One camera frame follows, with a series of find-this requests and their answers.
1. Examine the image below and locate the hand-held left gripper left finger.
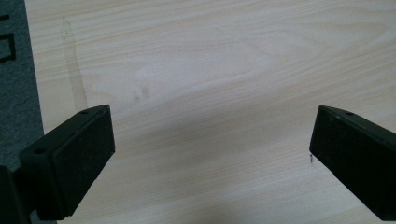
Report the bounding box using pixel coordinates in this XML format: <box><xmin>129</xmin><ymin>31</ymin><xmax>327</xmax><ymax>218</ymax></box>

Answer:
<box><xmin>18</xmin><ymin>104</ymin><xmax>116</xmax><ymax>221</ymax></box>

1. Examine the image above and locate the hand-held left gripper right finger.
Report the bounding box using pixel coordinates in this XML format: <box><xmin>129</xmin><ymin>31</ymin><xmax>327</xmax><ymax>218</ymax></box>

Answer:
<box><xmin>308</xmin><ymin>105</ymin><xmax>396</xmax><ymax>222</ymax></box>

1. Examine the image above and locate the grey felt mat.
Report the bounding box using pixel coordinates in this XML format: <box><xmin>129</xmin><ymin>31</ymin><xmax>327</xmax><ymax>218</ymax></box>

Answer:
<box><xmin>0</xmin><ymin>0</ymin><xmax>46</xmax><ymax>173</ymax></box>

